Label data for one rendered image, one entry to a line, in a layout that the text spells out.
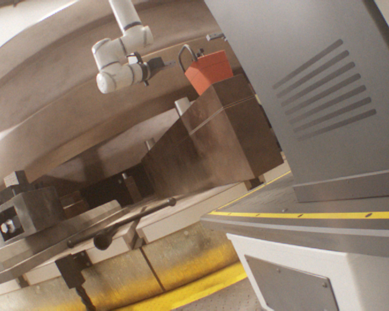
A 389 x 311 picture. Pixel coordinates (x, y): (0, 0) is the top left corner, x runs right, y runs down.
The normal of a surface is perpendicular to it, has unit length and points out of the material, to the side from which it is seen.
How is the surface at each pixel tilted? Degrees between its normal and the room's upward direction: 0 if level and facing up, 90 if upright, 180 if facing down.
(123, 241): 90
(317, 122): 90
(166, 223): 90
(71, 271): 90
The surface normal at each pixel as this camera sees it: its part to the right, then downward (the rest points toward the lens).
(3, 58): -0.09, 0.03
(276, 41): -0.89, 0.40
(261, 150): 0.25, -0.13
